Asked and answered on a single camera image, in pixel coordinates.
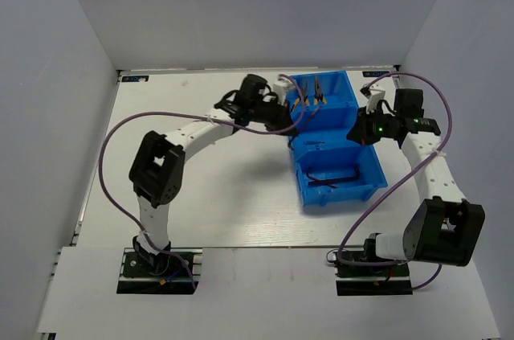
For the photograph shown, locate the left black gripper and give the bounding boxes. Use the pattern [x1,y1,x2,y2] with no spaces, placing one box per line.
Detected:
[249,95,298,135]

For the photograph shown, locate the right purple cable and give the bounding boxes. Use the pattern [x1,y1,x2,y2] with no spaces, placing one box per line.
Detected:
[336,72,455,291]

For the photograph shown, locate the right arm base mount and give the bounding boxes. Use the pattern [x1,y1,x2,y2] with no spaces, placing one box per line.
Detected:
[326,249,413,297]

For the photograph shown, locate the yellow needle-nose pliers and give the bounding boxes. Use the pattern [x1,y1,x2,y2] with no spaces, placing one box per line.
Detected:
[314,76,328,105]
[290,78,309,112]

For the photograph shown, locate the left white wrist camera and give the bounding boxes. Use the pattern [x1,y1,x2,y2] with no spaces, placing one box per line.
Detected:
[271,75,296,104]

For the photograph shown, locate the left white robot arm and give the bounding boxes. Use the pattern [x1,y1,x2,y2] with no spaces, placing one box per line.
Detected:
[128,74,296,275]

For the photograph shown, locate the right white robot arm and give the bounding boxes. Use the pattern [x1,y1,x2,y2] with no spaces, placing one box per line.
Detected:
[347,84,485,275]

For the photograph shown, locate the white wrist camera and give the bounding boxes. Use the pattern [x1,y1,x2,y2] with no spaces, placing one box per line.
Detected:
[360,83,386,114]
[271,75,296,104]

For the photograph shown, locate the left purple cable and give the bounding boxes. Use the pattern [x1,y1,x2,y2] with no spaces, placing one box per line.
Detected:
[98,73,308,292]

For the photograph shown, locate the left table corner label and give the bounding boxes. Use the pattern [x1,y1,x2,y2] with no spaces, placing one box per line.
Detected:
[121,75,149,83]

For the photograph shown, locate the large red hex key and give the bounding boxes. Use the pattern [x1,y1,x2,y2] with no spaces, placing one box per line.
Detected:
[306,166,361,183]

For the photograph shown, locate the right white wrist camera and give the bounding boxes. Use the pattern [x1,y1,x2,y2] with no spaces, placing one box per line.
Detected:
[360,83,386,114]

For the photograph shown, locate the blue plastic compartment bin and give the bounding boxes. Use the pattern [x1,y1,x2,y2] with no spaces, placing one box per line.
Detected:
[287,71,387,207]

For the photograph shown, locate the right table corner label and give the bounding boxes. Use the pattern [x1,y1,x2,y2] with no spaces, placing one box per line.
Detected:
[362,71,390,79]

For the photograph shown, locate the table corner label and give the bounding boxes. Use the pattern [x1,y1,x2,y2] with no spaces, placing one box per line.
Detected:
[121,75,149,83]
[362,71,390,79]

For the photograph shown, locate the purple cable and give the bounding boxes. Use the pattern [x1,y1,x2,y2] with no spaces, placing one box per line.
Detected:
[336,72,455,291]
[98,73,308,292]

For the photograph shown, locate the thin dark hex key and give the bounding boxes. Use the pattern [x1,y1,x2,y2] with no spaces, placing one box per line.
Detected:
[308,179,337,189]

